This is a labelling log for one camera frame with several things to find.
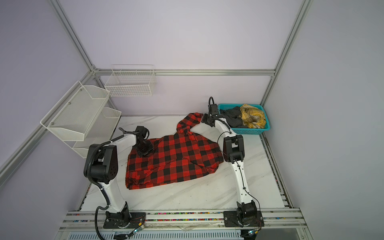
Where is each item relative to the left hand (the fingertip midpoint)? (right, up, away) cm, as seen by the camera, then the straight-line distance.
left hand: (151, 153), depth 97 cm
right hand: (+34, +24, +15) cm, 44 cm away
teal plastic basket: (+64, +15, +7) cm, 66 cm away
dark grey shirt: (+57, +27, +13) cm, 64 cm away
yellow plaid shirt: (+70, +25, +8) cm, 74 cm away
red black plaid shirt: (+20, -2, -1) cm, 20 cm away
